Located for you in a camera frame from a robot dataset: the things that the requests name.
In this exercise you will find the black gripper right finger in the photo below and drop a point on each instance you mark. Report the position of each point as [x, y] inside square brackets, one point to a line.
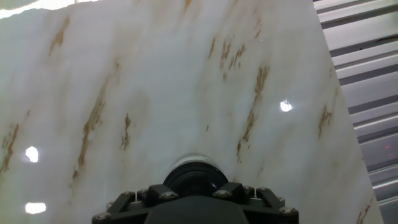
[267, 208]

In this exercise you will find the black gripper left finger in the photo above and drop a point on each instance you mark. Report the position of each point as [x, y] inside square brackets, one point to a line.
[124, 208]

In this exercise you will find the black knobbed jar lid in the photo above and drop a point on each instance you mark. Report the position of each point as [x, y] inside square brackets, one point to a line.
[196, 180]

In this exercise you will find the clear glass jar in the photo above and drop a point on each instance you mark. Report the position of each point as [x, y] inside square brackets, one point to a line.
[194, 158]

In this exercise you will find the white marble pattern board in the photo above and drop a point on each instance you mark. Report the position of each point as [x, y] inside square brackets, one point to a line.
[155, 93]

